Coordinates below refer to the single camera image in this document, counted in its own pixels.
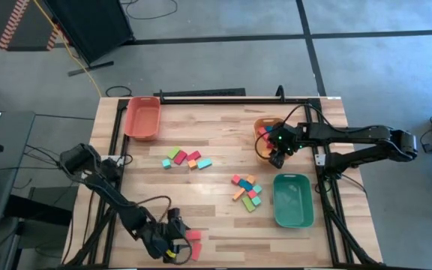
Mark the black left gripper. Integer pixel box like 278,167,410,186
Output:
139,218,194,260

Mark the green long block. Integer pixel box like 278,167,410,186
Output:
241,195,257,213

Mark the yellow orange plastic bin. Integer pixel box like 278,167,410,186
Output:
253,116,294,164

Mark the teal green plastic bin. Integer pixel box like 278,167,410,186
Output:
272,172,315,229

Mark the black table edge clamp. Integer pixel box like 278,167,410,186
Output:
274,85,287,103

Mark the black flat floor strip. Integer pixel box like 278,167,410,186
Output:
153,87,247,98

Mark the salmon plastic bin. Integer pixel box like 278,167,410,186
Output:
124,96,162,142

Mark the black floor box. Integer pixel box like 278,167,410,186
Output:
5,185,79,227

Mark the dark grey desk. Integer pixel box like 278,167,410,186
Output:
0,110,37,226

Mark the black partition panel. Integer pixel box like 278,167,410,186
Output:
43,0,135,77

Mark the black orange striped mat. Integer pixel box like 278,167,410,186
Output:
0,0,64,52

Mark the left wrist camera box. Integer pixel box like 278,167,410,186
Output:
166,208,182,226

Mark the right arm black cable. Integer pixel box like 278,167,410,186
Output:
253,103,329,161

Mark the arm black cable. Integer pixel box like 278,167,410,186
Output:
253,103,329,161
135,193,194,266

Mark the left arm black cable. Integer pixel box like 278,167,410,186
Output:
135,193,194,266

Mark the black aluminium table frame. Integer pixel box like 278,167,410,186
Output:
61,96,384,270

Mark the black floor cable loop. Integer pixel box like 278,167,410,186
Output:
105,85,134,98

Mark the yellow hanging cable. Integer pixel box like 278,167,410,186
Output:
31,0,104,99

